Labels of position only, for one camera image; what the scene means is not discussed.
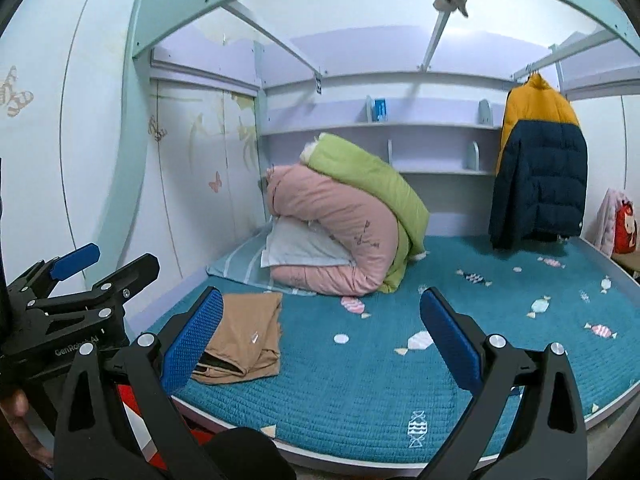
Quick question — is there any tan brown jacket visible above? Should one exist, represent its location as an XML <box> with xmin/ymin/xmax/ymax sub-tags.
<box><xmin>191</xmin><ymin>292</ymin><xmax>282</xmax><ymax>385</ymax></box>

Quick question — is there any person's left hand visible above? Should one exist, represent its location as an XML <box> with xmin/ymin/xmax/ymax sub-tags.
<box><xmin>1</xmin><ymin>390</ymin><xmax>53</xmax><ymax>469</ymax></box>

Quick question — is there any red and white object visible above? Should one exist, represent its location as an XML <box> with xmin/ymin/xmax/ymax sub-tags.
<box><xmin>118</xmin><ymin>385</ymin><xmax>214</xmax><ymax>471</ymax></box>

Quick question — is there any striped teal pillow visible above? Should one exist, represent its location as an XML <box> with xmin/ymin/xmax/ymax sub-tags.
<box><xmin>206</xmin><ymin>222</ymin><xmax>314</xmax><ymax>296</ymax></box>

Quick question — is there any light grey pillow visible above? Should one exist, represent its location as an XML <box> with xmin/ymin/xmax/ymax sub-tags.
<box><xmin>260</xmin><ymin>217</ymin><xmax>356</xmax><ymax>268</ymax></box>

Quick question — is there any teal candy-pattern bed cover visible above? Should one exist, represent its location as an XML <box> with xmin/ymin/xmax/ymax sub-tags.
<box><xmin>177</xmin><ymin>236</ymin><xmax>639</xmax><ymax>464</ymax></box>

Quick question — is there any pink hanging garment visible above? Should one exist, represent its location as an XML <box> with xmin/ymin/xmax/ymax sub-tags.
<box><xmin>593</xmin><ymin>188</ymin><xmax>627</xmax><ymax>257</ymax></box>

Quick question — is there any pink quilt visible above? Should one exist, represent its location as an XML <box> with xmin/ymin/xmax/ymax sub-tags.
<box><xmin>266</xmin><ymin>164</ymin><xmax>398</xmax><ymax>297</ymax></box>

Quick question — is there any red cartoon backpack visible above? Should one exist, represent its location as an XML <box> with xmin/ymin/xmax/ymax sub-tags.
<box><xmin>613</xmin><ymin>200</ymin><xmax>638</xmax><ymax>255</ymax></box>

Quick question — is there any navy and yellow puffer jacket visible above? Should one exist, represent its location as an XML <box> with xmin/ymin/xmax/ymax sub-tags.
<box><xmin>488</xmin><ymin>73</ymin><xmax>588</xmax><ymax>250</ymax></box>

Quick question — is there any green quilt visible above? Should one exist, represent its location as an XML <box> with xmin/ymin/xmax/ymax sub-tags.
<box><xmin>299</xmin><ymin>132</ymin><xmax>430</xmax><ymax>294</ymax></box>

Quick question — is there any small blue box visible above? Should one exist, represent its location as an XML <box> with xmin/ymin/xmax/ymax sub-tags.
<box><xmin>372</xmin><ymin>99</ymin><xmax>387</xmax><ymax>122</ymax></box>

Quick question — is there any mint green bunk bed frame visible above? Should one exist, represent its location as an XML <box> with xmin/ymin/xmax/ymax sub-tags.
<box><xmin>86</xmin><ymin>0</ymin><xmax>639</xmax><ymax>280</ymax></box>

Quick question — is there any lilac wall shelf unit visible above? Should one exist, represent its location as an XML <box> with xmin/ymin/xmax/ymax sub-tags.
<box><xmin>151</xmin><ymin>26</ymin><xmax>639</xmax><ymax>236</ymax></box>

